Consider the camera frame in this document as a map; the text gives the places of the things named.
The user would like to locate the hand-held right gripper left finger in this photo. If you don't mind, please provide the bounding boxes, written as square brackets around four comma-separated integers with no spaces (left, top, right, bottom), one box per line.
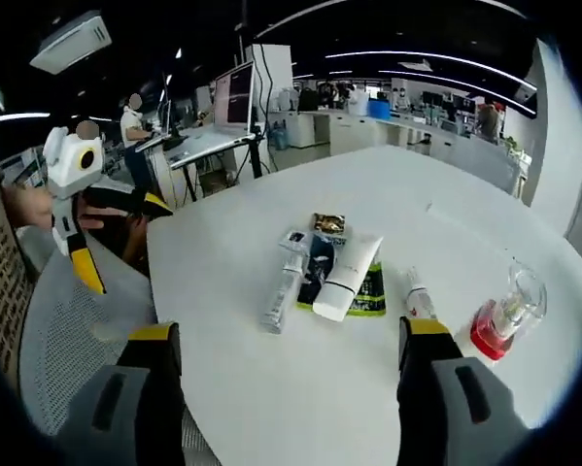
[69,319,185,466]

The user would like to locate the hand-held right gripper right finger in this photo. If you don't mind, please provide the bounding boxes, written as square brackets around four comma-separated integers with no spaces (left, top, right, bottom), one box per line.
[395,315,521,466]

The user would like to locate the white skincare bottle red collar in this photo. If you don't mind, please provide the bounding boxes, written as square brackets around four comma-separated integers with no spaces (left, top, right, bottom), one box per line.
[451,263,550,362]

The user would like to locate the green black skincare sachet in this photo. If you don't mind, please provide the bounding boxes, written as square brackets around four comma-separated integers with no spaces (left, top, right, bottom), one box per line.
[344,246,388,318]

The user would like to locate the white skincare tube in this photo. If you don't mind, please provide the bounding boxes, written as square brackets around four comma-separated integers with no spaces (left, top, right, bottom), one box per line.
[311,231,385,322]

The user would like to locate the small white skincare sachet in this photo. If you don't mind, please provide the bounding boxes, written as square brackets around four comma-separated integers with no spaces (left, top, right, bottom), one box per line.
[277,226,315,252]

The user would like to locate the gold skincare sachet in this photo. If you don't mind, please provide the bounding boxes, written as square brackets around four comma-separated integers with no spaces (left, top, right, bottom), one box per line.
[311,211,349,234]

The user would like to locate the person's left hand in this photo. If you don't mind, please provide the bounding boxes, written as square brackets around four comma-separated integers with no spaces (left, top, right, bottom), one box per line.
[2,185,108,231]

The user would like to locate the grey mesh chair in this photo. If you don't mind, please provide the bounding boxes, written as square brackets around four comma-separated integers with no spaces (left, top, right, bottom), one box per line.
[18,231,223,466]

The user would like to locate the person's patterned top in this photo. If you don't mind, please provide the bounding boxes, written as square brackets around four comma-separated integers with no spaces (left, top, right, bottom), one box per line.
[0,220,32,375]

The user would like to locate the ceiling air conditioner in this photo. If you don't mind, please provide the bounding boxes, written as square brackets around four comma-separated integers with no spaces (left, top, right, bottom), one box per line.
[29,13,114,76]

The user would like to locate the black laptop stand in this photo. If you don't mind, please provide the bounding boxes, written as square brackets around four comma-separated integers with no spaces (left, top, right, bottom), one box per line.
[183,138,272,203]

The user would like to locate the white monitor on stand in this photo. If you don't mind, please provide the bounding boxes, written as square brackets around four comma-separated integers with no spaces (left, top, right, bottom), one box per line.
[171,60,258,159]

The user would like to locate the white counter cabinets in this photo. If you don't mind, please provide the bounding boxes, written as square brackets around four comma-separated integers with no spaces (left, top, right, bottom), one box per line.
[289,107,524,196]

